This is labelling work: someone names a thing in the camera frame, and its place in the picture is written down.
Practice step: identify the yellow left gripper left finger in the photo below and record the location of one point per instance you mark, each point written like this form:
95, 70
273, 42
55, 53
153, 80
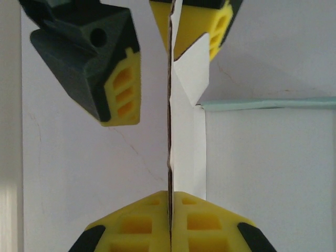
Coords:
136, 223

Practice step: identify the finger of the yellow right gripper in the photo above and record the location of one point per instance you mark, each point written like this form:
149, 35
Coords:
197, 21
78, 57

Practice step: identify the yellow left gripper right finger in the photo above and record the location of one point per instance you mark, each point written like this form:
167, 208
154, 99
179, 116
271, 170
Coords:
204, 223

